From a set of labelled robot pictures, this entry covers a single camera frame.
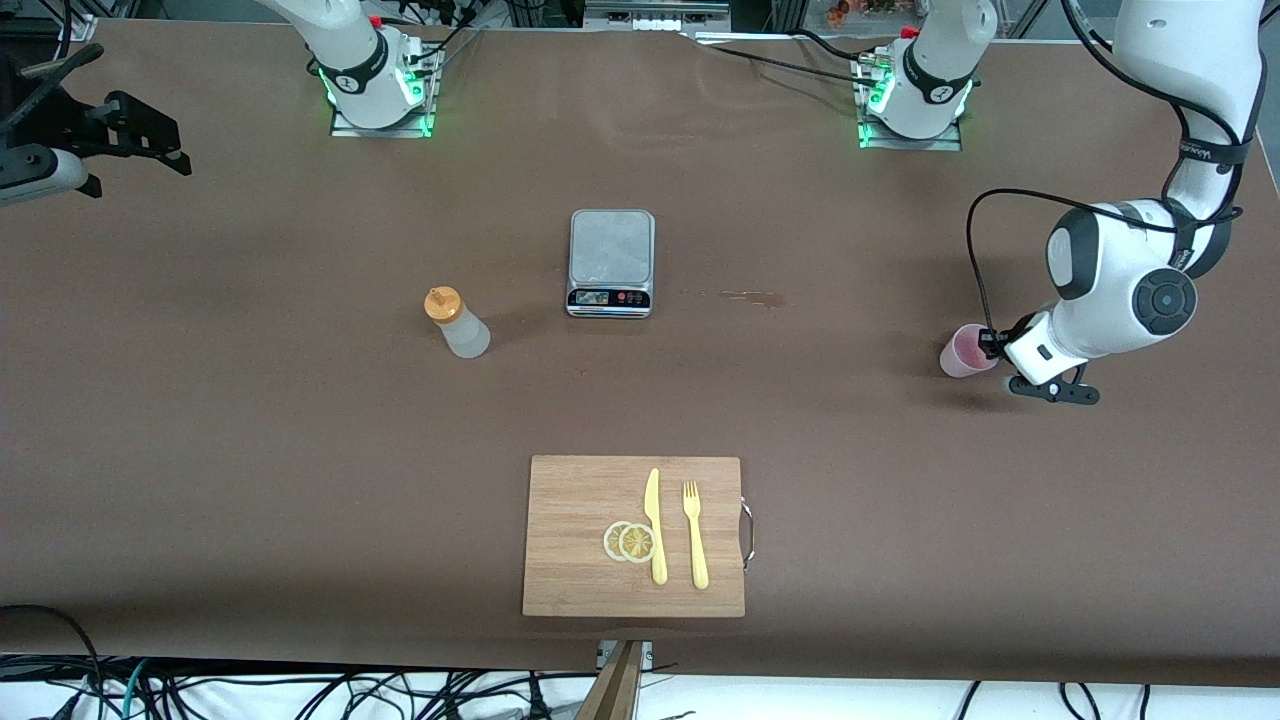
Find pink plastic cup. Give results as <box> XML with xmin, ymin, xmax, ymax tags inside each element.
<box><xmin>938</xmin><ymin>323</ymin><xmax>999</xmax><ymax>379</ymax></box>

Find translucent sauce bottle orange cap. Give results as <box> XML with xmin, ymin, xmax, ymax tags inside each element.
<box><xmin>423</xmin><ymin>286</ymin><xmax>492</xmax><ymax>360</ymax></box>

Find yellow plastic fork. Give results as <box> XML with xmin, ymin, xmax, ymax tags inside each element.
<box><xmin>682</xmin><ymin>481</ymin><xmax>710</xmax><ymax>590</ymax></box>

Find orange toy items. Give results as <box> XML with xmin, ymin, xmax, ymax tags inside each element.
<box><xmin>825</xmin><ymin>0</ymin><xmax>906</xmax><ymax>28</ymax></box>

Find yellow plastic knife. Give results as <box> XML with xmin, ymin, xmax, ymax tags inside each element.
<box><xmin>643</xmin><ymin>467</ymin><xmax>669</xmax><ymax>586</ymax></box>

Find silver digital kitchen scale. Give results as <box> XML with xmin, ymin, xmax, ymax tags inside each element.
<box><xmin>566</xmin><ymin>208</ymin><xmax>657</xmax><ymax>320</ymax></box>

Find grey power strip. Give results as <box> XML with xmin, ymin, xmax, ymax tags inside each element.
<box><xmin>583</xmin><ymin>0</ymin><xmax>733</xmax><ymax>33</ymax></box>

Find bamboo cutting board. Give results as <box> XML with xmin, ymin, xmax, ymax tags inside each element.
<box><xmin>521</xmin><ymin>455</ymin><xmax>758</xmax><ymax>619</ymax></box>

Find wooden beam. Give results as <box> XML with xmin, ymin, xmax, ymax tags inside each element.
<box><xmin>575</xmin><ymin>640</ymin><xmax>644</xmax><ymax>720</ymax></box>

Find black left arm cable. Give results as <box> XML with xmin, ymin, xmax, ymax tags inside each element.
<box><xmin>966</xmin><ymin>190</ymin><xmax>1181</xmax><ymax>336</ymax></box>

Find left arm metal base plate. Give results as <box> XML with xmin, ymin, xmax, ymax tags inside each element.
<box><xmin>857</xmin><ymin>50</ymin><xmax>963</xmax><ymax>153</ymax></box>

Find black table cable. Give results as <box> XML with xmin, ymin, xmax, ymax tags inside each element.
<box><xmin>685</xmin><ymin>35</ymin><xmax>881</xmax><ymax>91</ymax></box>

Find black looped floor cable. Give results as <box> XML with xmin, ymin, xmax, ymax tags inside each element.
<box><xmin>0</xmin><ymin>604</ymin><xmax>106</xmax><ymax>720</ymax></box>

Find teal floor cable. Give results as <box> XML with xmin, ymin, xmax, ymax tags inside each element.
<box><xmin>118</xmin><ymin>658</ymin><xmax>151</xmax><ymax>720</ymax></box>

